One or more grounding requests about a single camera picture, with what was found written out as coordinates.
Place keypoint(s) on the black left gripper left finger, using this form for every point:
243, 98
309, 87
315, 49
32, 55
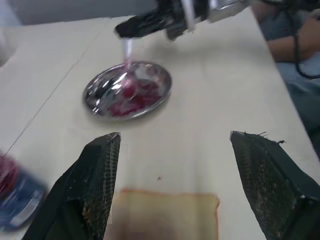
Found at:
92, 180

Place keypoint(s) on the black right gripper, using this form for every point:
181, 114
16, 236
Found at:
178, 17

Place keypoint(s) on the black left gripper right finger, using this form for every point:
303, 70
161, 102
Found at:
270, 185

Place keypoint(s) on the translucent plastic spoon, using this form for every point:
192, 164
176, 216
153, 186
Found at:
128, 62

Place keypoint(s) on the red jam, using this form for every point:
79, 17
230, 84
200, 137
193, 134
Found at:
135, 98

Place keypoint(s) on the jam jar with blue label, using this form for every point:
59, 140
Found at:
15, 195

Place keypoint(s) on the toast bread slice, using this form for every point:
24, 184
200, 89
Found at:
165, 216

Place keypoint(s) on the round stainless steel plate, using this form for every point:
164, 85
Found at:
130, 92

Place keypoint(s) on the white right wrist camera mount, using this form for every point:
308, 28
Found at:
189, 15

